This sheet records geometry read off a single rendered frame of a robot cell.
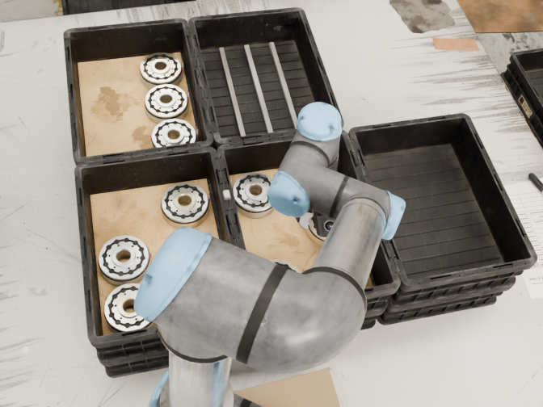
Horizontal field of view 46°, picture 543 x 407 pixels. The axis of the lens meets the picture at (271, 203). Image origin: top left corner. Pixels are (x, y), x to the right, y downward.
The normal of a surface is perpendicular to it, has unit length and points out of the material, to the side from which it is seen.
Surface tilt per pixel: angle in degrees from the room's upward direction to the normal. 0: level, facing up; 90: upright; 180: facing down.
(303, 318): 25
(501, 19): 0
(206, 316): 49
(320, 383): 4
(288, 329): 31
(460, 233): 0
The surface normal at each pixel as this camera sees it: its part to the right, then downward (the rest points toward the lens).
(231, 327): -0.24, 0.22
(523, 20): 0.09, -0.52
